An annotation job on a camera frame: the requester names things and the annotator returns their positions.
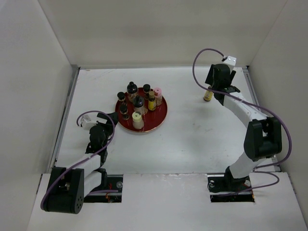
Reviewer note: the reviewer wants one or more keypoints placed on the black cap spice bottle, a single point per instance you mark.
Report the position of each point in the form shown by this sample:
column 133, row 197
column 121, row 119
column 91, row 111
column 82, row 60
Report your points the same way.
column 124, row 112
column 121, row 96
column 146, row 90

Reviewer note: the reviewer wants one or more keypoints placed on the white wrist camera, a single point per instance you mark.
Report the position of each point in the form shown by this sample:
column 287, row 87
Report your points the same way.
column 229, row 60
column 86, row 122

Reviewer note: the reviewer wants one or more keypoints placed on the pink cap spice jar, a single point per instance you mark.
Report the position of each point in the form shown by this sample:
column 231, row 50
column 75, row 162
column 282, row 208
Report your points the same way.
column 158, row 96

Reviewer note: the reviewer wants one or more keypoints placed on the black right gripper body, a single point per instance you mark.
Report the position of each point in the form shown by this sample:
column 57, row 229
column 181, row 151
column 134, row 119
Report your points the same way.
column 214, row 86

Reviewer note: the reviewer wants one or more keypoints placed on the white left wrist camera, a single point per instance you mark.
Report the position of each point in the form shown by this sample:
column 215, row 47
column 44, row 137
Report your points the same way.
column 86, row 122

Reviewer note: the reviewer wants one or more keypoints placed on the yellow label oil bottle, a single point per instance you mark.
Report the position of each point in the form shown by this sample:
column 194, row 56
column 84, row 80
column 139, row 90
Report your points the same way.
column 208, row 94
column 151, row 101

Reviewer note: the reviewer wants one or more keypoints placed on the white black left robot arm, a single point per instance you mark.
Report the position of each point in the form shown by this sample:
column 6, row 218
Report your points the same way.
column 68, row 186

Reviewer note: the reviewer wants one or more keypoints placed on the red round tray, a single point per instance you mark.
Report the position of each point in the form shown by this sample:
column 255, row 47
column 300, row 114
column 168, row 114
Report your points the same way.
column 152, row 119

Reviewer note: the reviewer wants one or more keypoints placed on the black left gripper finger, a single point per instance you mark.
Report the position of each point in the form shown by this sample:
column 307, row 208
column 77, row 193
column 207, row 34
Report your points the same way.
column 104, row 116
column 113, row 118

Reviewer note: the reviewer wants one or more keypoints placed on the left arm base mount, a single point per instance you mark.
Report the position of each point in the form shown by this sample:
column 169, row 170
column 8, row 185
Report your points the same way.
column 110, row 191

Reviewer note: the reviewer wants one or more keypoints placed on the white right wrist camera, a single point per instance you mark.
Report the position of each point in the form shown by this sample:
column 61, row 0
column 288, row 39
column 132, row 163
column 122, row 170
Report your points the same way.
column 229, row 60

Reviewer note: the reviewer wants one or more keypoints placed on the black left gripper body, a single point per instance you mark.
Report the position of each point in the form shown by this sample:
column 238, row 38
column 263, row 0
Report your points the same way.
column 108, row 130

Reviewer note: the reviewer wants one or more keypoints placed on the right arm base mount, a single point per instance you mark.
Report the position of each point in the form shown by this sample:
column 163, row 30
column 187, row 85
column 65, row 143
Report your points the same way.
column 223, row 191

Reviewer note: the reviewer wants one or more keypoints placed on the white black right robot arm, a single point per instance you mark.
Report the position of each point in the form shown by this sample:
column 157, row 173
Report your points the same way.
column 263, row 137

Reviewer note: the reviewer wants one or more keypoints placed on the cream cap spice jar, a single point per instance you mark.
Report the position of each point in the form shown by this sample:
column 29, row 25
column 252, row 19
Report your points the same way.
column 138, row 122

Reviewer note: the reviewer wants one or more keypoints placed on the black knob glass dispenser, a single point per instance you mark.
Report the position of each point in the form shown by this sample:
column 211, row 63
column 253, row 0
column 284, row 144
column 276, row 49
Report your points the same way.
column 132, row 91
column 138, row 105

